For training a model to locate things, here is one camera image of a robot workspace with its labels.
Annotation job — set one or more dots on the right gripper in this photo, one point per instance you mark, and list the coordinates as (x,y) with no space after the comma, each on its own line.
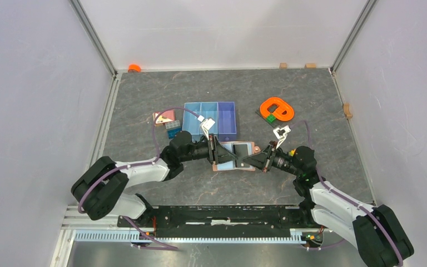
(262,160)

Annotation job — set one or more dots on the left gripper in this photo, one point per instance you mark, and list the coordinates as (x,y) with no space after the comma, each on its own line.
(217,153)

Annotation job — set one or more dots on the brown leather card holder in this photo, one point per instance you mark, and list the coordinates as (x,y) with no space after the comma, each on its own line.
(229,166)

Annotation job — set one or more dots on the black credit card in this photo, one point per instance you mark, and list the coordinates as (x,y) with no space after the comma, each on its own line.
(241,151)

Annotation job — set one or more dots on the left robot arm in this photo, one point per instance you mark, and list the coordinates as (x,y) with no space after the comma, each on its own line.
(99,191)

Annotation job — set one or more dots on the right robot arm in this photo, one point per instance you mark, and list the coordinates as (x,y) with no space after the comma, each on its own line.
(374,231)

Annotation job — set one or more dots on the blue purple drawer organizer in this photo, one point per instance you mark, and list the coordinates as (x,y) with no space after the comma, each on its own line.
(223,113)

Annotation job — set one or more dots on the green toy brick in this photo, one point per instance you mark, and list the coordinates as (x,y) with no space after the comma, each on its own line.
(270,118)

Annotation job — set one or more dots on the blue toy brick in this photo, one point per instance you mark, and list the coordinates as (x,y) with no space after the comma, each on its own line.
(173,131)

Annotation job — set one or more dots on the clear toy brick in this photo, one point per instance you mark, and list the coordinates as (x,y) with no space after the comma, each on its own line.
(172,125)

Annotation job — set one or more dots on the pink wooden puzzle block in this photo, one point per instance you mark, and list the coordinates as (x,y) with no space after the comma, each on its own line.
(168,116)

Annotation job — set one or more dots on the wooden arch block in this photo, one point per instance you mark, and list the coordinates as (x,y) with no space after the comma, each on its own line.
(347,111)

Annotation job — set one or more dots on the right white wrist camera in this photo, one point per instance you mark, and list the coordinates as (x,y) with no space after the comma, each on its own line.
(281,134)

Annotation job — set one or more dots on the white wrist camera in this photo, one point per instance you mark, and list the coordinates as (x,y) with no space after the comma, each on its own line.
(281,134)
(205,126)

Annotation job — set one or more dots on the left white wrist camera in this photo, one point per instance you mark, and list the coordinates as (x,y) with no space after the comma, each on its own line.
(205,126)

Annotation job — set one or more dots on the dark transparent base plate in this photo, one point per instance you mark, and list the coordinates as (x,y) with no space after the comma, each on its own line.
(276,123)

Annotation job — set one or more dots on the orange plastic ring toy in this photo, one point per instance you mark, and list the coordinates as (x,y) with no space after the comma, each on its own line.
(278,107)

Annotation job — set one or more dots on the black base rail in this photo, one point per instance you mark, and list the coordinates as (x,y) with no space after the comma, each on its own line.
(225,221)

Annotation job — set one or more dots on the white cable duct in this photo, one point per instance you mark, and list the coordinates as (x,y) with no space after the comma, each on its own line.
(134,236)

